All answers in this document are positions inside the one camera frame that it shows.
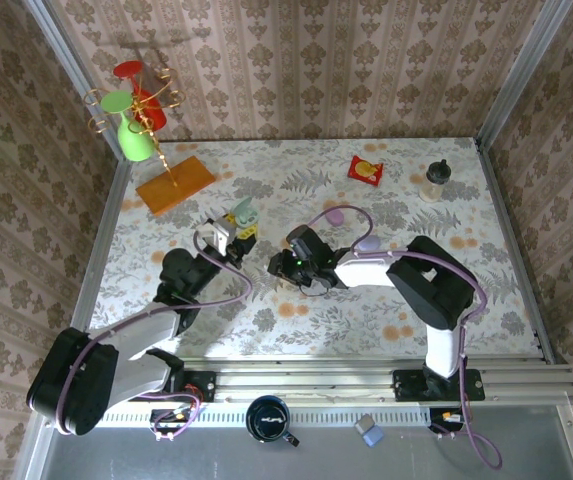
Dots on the green earbud charging case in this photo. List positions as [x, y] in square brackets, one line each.
[243, 212]

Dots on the mauve earbud charging case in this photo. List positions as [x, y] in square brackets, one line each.
[335, 216]

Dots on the lavender earbud charging case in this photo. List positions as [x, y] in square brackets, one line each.
[370, 243]

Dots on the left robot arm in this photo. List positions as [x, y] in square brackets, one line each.
[141, 335]

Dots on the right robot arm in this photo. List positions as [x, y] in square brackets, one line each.
[431, 285]

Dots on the wooden glass rack base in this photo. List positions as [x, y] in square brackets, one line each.
[191, 180]

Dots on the gold metal glass rack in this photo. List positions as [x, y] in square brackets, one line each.
[168, 170]

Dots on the red snack packet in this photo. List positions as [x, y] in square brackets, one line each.
[363, 170]

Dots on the green plastic wine glass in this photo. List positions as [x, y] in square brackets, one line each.
[133, 142]

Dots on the red plastic wine glass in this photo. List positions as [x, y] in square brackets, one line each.
[152, 117]

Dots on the clear bottle with black cap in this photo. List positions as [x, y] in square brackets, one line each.
[438, 172]

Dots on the black mug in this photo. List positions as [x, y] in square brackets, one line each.
[266, 419]

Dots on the small grey-blue box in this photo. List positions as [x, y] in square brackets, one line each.
[368, 430]

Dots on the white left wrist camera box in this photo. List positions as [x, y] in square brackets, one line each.
[217, 236]

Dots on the aluminium table side rail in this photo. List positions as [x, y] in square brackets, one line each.
[98, 250]
[519, 250]

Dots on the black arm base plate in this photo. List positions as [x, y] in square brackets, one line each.
[206, 385]
[406, 385]

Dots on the aluminium frame post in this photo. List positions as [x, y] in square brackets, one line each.
[77, 75]
[520, 75]

